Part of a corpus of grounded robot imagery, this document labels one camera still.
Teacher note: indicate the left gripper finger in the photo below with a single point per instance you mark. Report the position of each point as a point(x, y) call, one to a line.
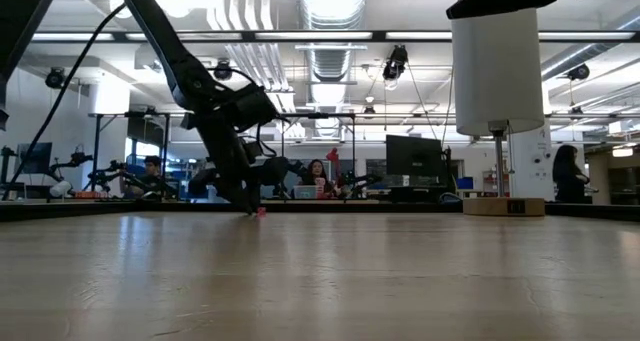
point(205, 182)
point(282, 171)

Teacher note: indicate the small pink translucent die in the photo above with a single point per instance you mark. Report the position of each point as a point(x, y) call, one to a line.
point(261, 211)

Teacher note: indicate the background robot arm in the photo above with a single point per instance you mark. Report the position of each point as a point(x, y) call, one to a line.
point(70, 163)
point(362, 180)
point(112, 173)

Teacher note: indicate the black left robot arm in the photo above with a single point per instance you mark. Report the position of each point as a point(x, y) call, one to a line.
point(165, 46)

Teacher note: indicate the small light box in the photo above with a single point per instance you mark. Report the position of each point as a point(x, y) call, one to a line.
point(305, 192)

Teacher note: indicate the person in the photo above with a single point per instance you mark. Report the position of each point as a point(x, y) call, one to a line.
point(152, 176)
point(316, 173)
point(569, 176)

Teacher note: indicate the red toy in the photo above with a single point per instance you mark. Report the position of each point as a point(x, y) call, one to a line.
point(334, 158)

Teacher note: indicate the white shade table lamp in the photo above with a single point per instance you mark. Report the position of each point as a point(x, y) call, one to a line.
point(495, 76)

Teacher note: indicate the black ceiling spotlight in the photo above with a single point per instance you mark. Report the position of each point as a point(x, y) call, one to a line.
point(395, 63)
point(579, 72)
point(223, 70)
point(55, 78)

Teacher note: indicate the large black monitor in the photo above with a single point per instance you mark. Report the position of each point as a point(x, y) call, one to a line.
point(412, 156)

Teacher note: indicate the small dark monitor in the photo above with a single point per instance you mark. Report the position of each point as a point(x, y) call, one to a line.
point(40, 157)

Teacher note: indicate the small blue box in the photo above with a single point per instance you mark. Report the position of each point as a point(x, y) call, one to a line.
point(465, 183)

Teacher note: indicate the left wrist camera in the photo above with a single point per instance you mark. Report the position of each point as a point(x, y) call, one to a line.
point(255, 106)

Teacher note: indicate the silver ventilation duct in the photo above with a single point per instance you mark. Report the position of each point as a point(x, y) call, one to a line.
point(332, 61)

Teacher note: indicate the black overhead frame bar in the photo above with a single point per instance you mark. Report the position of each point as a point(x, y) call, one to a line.
point(378, 36)

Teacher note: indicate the black aluminium table frame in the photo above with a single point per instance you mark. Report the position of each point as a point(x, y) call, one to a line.
point(425, 207)

